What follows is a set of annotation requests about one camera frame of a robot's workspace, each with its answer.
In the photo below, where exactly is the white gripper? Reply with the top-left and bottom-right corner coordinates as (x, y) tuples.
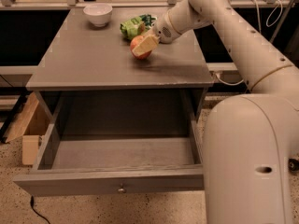
(141, 10), (181, 51)

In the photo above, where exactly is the red apple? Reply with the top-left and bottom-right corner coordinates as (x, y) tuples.
(130, 35), (151, 60)

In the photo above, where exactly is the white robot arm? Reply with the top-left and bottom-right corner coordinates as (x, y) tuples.
(133, 0), (299, 224)

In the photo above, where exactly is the grey open drawer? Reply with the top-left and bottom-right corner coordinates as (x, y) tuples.
(13, 93), (206, 198)

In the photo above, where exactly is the metal drawer knob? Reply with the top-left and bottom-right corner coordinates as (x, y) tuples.
(118, 184), (126, 194)

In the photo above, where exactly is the green chip bag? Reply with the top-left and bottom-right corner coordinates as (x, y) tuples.
(120, 14), (157, 41)

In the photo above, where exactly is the grey wooden cabinet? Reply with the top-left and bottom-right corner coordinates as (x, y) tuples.
(25, 6), (215, 133)

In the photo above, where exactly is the white ceramic bowl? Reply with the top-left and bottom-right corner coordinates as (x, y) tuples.
(83, 3), (113, 27)

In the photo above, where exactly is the wooden box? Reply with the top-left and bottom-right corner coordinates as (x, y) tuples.
(7, 92), (50, 165)

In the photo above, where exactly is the metal diagonal pole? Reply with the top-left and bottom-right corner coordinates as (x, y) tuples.
(270, 0), (295, 44)

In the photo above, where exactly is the black caster wheel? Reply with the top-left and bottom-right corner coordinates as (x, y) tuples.
(289, 159), (299, 172)

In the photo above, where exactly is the grey metal rail frame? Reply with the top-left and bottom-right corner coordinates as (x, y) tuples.
(0, 0), (299, 89)

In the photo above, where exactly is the black floor cable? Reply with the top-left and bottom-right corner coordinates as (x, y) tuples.
(29, 195), (50, 224)

